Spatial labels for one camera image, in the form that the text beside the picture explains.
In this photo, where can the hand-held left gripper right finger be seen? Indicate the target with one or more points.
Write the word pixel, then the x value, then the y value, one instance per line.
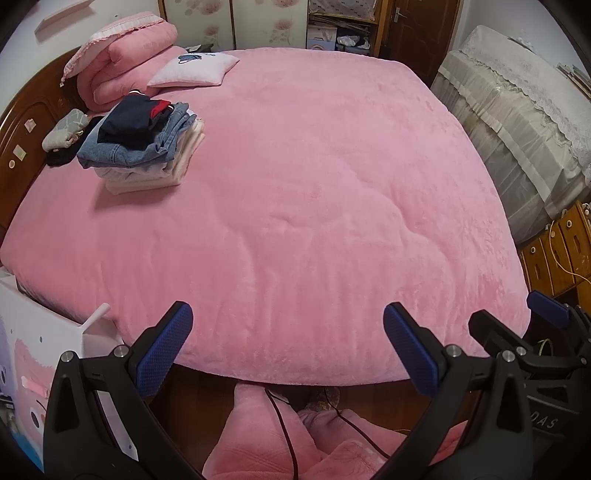
pixel 411 350

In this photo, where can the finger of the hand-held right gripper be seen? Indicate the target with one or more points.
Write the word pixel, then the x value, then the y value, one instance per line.
pixel 494 330
pixel 549 309

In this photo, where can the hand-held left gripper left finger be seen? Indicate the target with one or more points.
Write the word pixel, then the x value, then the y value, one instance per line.
pixel 166 344

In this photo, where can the red and navy jacket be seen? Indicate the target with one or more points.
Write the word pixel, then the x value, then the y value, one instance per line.
pixel 134 122

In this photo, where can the wooden drawer cabinet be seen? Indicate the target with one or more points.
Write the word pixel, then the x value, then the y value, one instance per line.
pixel 554 258

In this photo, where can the person's pink trousers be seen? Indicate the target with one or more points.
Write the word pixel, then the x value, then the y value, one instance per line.
pixel 258 443

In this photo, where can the white printed box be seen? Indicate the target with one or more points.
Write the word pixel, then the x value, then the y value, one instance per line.
pixel 27 350

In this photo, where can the light grey folded garment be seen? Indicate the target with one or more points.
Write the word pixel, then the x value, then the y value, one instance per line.
pixel 138 173

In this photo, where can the pink fleece blanket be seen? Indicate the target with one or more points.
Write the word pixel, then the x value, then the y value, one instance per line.
pixel 300 207

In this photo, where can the cream folded garment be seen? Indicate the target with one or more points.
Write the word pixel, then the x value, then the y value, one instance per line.
pixel 184 152

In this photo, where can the folded blue denim jeans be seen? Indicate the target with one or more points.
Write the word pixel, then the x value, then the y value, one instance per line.
pixel 120 156

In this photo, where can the cream lace furniture cover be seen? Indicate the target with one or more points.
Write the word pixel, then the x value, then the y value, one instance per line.
pixel 517 115

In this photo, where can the grey patterned cloth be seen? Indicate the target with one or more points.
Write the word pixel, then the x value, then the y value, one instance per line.
pixel 64 129

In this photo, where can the wooden headboard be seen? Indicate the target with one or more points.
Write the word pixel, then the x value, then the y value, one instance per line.
pixel 18 115

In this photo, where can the small pink pillow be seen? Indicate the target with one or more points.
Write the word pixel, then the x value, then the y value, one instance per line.
pixel 194 69

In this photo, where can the folded pink quilt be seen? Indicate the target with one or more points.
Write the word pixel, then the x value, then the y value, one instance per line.
pixel 129 69

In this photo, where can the brown wooden door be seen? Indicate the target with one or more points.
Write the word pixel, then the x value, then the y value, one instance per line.
pixel 420 32

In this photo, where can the pink lace-edged pillow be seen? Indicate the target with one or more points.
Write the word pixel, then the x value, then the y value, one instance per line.
pixel 106 34

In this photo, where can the floral sliding-door wardrobe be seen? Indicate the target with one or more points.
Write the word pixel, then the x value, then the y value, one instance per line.
pixel 268 23

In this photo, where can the pink wall shelf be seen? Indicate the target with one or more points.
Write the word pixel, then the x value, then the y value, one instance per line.
pixel 64 14

